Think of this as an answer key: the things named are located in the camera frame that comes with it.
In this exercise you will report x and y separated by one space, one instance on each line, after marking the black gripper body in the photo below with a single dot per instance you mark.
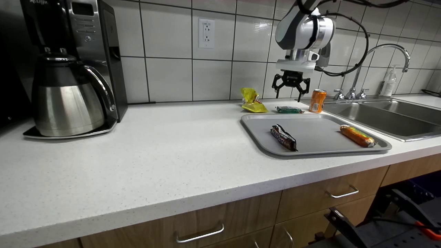
291 79

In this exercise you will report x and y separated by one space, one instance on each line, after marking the green snack bar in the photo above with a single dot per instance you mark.
288 111

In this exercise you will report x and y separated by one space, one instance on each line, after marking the brown chocolate bar wrapper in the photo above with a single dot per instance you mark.
283 137

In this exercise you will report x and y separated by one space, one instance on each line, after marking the orange rectangular snack bar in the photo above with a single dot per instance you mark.
357 137

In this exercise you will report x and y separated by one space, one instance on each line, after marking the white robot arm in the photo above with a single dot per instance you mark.
305 35

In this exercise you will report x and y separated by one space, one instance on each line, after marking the gray plastic tray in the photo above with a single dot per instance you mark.
314 136

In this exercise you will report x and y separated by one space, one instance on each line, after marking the orange soda can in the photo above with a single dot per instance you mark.
317 101

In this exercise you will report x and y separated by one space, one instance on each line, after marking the yellow snack bag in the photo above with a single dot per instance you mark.
249 101

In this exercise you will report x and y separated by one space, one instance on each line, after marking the dish soap bottle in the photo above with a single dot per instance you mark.
389 83

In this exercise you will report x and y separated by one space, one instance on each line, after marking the stainless steel sink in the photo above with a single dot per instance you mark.
404 121

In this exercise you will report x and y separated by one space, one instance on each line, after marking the wooden cabinet drawers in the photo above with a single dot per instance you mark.
283 220

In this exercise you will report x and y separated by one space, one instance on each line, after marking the black robot cart base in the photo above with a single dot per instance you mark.
404 216

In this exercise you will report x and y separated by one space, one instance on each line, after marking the black coffee maker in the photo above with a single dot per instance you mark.
84 30

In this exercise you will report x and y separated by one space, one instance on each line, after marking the steel coffee carafe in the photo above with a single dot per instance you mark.
70 98

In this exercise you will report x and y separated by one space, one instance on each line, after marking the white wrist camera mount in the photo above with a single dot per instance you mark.
296 65

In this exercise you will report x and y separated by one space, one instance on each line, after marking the wall power outlet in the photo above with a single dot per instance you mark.
207 34

